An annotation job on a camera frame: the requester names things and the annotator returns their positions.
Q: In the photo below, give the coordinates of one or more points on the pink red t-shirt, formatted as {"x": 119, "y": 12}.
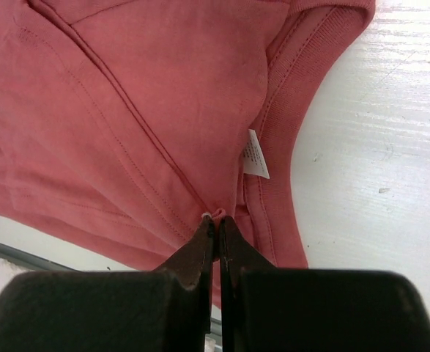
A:
{"x": 123, "y": 122}

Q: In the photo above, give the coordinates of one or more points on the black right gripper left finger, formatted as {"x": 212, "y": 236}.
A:
{"x": 167, "y": 309}

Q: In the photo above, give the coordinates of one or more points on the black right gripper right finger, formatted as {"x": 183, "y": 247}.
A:
{"x": 266, "y": 308}

